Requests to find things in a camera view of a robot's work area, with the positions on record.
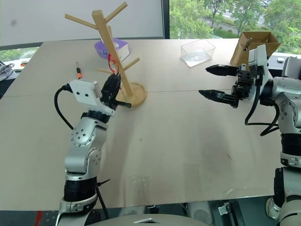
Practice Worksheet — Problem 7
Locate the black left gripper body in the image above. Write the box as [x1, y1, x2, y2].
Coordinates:
[99, 92, 119, 111]

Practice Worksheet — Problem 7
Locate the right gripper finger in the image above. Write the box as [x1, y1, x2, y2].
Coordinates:
[198, 89, 241, 109]
[205, 64, 239, 77]

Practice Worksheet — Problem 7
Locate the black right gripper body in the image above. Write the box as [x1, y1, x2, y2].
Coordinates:
[231, 64, 256, 105]

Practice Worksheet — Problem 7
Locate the red cable loop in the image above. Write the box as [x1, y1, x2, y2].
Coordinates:
[107, 53, 121, 75]

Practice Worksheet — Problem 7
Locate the wooden tree stand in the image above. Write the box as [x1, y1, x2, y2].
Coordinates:
[64, 1, 148, 108]

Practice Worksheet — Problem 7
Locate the brown cardboard box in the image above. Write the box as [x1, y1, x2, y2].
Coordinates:
[230, 31, 282, 67]

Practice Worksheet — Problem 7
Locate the clear plastic container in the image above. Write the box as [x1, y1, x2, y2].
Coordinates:
[180, 39, 216, 68]

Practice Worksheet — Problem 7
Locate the dark side desk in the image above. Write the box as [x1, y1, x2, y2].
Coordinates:
[267, 52, 301, 79]

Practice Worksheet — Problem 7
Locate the orange and black screwdriver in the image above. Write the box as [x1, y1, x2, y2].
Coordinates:
[75, 61, 83, 81]

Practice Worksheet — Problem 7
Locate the purple tissue box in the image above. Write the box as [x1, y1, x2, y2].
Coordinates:
[94, 37, 131, 63]

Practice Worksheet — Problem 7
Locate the white window blind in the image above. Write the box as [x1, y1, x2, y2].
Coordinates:
[0, 0, 165, 47]

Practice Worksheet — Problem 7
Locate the small orange and white tool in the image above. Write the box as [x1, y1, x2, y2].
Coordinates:
[13, 60, 30, 72]

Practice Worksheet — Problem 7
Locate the metal clasp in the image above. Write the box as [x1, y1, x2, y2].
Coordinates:
[218, 202, 230, 216]

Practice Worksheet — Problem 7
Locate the grey rounded shape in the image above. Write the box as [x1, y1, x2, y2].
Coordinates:
[183, 201, 214, 221]

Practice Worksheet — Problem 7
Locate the silver robot torso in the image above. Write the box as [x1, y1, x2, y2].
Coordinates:
[93, 212, 214, 226]

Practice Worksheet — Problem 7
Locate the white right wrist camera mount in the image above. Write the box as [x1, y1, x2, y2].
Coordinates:
[247, 44, 274, 95]

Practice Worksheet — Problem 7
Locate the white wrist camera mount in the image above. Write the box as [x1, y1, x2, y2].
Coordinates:
[68, 79, 116, 118]
[247, 44, 274, 95]

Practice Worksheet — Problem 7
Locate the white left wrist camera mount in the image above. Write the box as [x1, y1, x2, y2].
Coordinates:
[68, 79, 116, 118]

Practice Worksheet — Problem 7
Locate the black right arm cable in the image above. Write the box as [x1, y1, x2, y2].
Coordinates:
[244, 73, 281, 137]

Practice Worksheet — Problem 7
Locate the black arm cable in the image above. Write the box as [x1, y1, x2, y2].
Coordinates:
[244, 73, 281, 137]
[54, 84, 75, 130]

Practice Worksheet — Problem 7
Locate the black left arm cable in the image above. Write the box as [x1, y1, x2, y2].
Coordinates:
[54, 84, 75, 130]

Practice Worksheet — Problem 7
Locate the black window frame post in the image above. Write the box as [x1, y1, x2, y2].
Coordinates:
[162, 0, 171, 40]

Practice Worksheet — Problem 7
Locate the thin black cable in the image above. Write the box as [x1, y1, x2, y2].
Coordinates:
[95, 178, 111, 220]

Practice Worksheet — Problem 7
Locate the grey cable bundle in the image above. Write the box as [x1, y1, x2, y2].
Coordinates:
[0, 60, 16, 81]

